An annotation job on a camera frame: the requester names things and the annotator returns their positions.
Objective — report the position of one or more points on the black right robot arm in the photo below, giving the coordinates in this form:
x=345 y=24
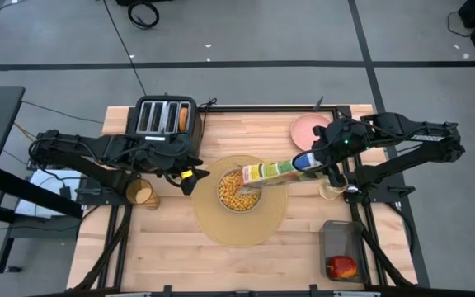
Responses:
x=427 y=138

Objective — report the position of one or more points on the clear grey plastic bin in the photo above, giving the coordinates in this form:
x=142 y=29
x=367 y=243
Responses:
x=340 y=239

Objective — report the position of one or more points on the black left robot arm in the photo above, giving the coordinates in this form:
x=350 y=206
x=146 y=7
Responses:
x=76 y=148

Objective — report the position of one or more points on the black four-slot toaster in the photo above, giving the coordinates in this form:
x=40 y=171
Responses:
x=163 y=116

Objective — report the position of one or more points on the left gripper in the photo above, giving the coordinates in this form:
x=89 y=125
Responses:
x=161 y=154

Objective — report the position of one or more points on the bagel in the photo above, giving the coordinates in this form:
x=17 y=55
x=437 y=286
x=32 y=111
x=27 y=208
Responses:
x=184 y=119

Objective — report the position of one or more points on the pink plate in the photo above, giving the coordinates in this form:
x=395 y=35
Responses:
x=303 y=132

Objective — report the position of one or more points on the yellow cereal puffs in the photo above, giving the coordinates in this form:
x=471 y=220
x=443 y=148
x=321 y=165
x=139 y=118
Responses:
x=233 y=200

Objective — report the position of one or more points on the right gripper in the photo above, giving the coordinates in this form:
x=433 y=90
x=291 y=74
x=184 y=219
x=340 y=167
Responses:
x=330 y=138

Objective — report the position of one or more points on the amber faceted tumbler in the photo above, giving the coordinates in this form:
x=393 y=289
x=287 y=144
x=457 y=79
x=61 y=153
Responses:
x=140 y=194

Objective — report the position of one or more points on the red apple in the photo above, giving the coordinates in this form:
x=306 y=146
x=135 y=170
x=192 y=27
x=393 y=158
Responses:
x=341 y=267

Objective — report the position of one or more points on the round woven tan placemat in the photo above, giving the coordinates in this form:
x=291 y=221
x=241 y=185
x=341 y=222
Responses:
x=237 y=229

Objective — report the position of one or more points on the white box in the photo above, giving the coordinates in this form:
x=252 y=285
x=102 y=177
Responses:
x=43 y=198

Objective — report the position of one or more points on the panda cereal box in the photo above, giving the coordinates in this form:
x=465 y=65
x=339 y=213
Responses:
x=270 y=171

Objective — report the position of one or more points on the cream bowl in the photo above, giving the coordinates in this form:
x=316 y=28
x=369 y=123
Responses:
x=255 y=206

